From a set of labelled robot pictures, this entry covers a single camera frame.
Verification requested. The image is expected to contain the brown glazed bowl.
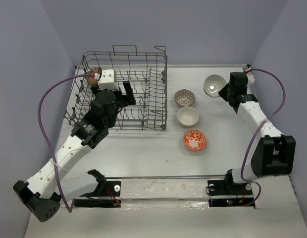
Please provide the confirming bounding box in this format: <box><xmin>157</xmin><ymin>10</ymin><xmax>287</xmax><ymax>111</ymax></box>
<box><xmin>87</xmin><ymin>67</ymin><xmax>102</xmax><ymax>86</ymax></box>

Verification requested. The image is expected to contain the white bowl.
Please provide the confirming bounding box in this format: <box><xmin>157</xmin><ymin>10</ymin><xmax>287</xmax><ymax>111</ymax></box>
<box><xmin>177</xmin><ymin>107</ymin><xmax>200</xmax><ymax>127</ymax></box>
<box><xmin>203</xmin><ymin>74</ymin><xmax>227</xmax><ymax>98</ymax></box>

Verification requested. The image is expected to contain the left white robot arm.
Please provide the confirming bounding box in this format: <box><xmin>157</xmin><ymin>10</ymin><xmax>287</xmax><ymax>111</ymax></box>
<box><xmin>13</xmin><ymin>81</ymin><xmax>136</xmax><ymax>222</ymax></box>

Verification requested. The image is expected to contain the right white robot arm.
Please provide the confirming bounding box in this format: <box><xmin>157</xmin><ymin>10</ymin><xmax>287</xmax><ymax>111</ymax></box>
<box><xmin>218</xmin><ymin>69</ymin><xmax>296</xmax><ymax>194</ymax></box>

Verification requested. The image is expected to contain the patterned grey bowl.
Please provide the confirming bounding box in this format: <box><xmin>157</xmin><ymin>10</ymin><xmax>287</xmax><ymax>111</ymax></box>
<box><xmin>174</xmin><ymin>89</ymin><xmax>196</xmax><ymax>107</ymax></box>

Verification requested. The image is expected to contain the orange floral bowl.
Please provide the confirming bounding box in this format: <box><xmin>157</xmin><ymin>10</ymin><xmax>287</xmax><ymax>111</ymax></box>
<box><xmin>183</xmin><ymin>129</ymin><xmax>207</xmax><ymax>151</ymax></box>

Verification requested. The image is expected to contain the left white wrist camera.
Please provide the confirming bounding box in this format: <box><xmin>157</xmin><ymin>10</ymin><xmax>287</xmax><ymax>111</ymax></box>
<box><xmin>98</xmin><ymin>69</ymin><xmax>119</xmax><ymax>91</ymax></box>

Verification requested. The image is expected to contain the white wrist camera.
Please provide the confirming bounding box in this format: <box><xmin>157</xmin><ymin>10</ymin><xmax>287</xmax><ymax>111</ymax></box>
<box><xmin>98</xmin><ymin>69</ymin><xmax>119</xmax><ymax>91</ymax></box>
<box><xmin>245</xmin><ymin>70</ymin><xmax>255</xmax><ymax>87</ymax></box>

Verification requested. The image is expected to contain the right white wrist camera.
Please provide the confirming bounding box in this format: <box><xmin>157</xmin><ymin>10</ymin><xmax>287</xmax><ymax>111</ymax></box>
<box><xmin>245</xmin><ymin>70</ymin><xmax>255</xmax><ymax>87</ymax></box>

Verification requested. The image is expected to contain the grey wire dish rack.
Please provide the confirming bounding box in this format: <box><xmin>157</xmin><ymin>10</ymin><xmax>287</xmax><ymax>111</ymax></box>
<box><xmin>75</xmin><ymin>45</ymin><xmax>167</xmax><ymax>132</ymax></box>

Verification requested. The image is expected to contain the metal rail bar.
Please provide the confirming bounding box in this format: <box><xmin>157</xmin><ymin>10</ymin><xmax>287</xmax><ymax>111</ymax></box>
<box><xmin>106</xmin><ymin>175</ymin><xmax>225</xmax><ymax>179</ymax></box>

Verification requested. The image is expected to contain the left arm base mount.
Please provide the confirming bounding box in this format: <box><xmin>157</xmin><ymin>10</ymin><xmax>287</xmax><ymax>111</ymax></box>
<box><xmin>74</xmin><ymin>170</ymin><xmax>121</xmax><ymax>208</ymax></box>

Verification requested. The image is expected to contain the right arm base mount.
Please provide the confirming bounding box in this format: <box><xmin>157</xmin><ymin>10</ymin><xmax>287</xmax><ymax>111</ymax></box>
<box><xmin>205</xmin><ymin>167</ymin><xmax>257</xmax><ymax>208</ymax></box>

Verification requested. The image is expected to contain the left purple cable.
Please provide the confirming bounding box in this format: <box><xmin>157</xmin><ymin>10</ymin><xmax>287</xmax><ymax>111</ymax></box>
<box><xmin>37</xmin><ymin>71</ymin><xmax>101</xmax><ymax>214</ymax></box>

